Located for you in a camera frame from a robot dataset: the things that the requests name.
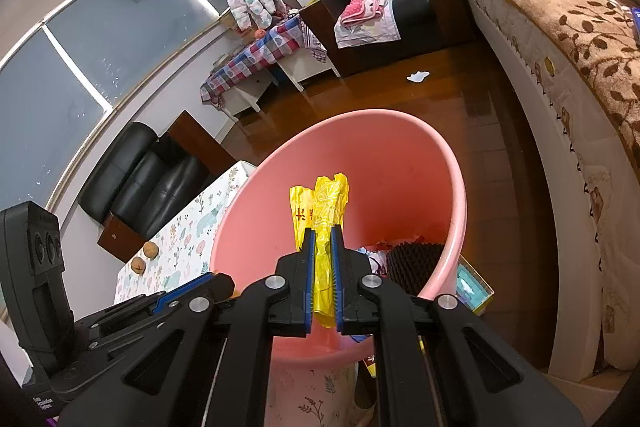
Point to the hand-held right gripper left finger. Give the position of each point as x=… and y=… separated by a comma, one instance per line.
x=310, y=282

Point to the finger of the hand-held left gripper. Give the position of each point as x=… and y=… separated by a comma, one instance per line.
x=185, y=291

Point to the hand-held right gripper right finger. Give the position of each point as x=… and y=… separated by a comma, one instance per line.
x=337, y=282

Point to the yellow plastic bag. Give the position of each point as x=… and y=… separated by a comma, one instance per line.
x=325, y=207

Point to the black ribbed foam piece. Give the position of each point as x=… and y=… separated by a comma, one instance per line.
x=415, y=262

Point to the pink plastic bucket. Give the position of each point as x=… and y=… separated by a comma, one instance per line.
x=400, y=167

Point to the brown round fruit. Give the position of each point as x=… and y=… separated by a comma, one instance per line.
x=137, y=266
x=151, y=250

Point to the animal print tablecloth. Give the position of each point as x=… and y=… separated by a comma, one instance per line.
x=200, y=217

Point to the beige leaf print cloth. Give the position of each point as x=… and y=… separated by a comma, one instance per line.
x=310, y=397

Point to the small teal white box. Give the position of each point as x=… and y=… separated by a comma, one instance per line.
x=472, y=287

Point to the large curved window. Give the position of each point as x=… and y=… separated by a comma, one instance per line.
x=50, y=107

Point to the white table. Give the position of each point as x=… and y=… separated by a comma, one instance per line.
x=310, y=69

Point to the white paper scrap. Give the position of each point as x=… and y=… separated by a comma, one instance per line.
x=417, y=76

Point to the plaid tablecloth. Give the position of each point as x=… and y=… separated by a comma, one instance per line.
x=250, y=57

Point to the pale lilac cloth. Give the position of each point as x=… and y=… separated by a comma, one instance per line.
x=370, y=34

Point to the cardboard box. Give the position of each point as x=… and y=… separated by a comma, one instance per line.
x=246, y=34

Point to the white bed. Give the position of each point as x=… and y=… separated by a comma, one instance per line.
x=575, y=187

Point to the brown leaf pattern blanket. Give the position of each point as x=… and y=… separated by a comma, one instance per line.
x=575, y=17

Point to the small blue packet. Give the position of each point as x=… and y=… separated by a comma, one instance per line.
x=636, y=24

